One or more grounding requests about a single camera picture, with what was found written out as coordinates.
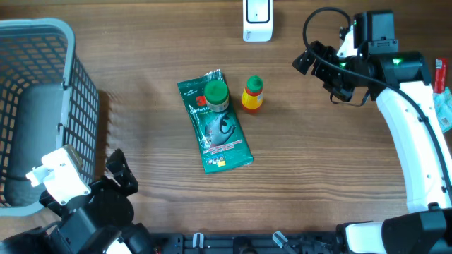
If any small red sachet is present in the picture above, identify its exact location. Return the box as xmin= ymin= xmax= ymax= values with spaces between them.
xmin=434 ymin=58 xmax=447 ymax=94

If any red yellow sauce bottle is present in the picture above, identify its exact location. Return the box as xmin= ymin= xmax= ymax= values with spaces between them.
xmin=241 ymin=75 xmax=263 ymax=114

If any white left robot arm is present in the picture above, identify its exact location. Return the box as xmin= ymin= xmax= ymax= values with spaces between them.
xmin=1 ymin=149 xmax=154 ymax=253

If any white barcode scanner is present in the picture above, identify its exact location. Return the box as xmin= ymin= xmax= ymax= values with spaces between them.
xmin=242 ymin=0 xmax=273 ymax=42

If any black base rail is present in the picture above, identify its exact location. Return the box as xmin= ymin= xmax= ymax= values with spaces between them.
xmin=148 ymin=231 xmax=347 ymax=254

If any green 3M gloves packet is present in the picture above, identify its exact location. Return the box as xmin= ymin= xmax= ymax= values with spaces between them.
xmin=177 ymin=69 xmax=254 ymax=174

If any grey plastic shopping basket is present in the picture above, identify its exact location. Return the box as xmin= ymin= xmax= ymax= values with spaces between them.
xmin=1 ymin=18 xmax=100 ymax=217

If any light green tissue packet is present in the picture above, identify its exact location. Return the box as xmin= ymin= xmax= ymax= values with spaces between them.
xmin=433 ymin=87 xmax=452 ymax=133

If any green lid jar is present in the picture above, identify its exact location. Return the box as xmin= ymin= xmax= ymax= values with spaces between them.
xmin=204 ymin=80 xmax=230 ymax=113

